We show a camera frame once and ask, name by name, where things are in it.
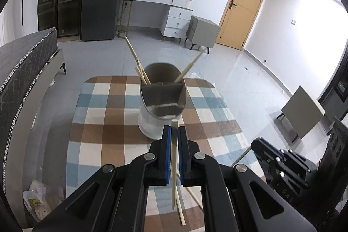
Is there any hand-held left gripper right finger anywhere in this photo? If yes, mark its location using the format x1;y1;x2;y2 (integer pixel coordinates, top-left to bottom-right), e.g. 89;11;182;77
177;125;317;232

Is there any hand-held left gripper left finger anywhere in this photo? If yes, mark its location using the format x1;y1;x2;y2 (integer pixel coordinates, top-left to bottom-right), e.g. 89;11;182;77
31;125;172;232

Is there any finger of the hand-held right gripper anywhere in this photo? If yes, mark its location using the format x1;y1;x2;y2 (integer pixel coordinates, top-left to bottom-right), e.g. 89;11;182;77
251;137;311;176
264;166;308;189

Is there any white plastic utensil holder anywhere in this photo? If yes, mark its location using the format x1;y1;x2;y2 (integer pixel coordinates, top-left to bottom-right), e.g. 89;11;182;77
137;62;188;140

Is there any small beige folding table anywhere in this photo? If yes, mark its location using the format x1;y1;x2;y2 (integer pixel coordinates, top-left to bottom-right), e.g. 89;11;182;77
274;85;326;144

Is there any checkered tablecloth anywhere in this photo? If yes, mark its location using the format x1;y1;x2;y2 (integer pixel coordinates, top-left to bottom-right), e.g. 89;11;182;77
65;75;261;230

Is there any clear plastic wrapper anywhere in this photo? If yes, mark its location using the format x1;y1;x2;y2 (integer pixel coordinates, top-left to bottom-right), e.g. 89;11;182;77
187;72;215;87

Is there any dark glass cabinet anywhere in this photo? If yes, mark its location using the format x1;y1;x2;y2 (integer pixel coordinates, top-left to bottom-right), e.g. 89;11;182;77
318;53;348;124

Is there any grey nightstand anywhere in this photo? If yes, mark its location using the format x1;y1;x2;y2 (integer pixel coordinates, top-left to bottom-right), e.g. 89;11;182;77
184;15;221;54

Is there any white plastic bag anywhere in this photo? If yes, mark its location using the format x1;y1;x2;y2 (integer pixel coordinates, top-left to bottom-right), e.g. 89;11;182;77
22;180;66;222

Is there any tan wooden door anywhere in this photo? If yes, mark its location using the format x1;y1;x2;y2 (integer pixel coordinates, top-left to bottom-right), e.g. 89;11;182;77
216;0;270;52

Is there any dark quilted bed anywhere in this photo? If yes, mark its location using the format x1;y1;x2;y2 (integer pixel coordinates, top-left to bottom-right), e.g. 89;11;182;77
0;27;67;222

